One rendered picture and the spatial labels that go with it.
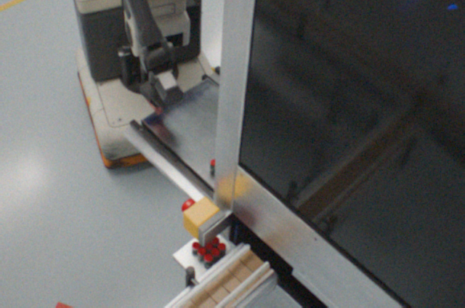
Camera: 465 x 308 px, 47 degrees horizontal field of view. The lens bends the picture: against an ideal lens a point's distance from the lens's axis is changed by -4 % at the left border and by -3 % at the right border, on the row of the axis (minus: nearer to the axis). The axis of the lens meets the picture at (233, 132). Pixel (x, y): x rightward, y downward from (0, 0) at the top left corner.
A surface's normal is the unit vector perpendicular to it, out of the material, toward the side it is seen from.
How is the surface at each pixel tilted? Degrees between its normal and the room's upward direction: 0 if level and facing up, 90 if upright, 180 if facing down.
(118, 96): 0
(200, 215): 0
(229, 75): 90
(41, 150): 0
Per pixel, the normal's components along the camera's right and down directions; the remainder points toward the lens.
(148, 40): 0.36, 0.32
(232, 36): -0.72, 0.51
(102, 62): 0.37, 0.74
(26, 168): 0.06, -0.63
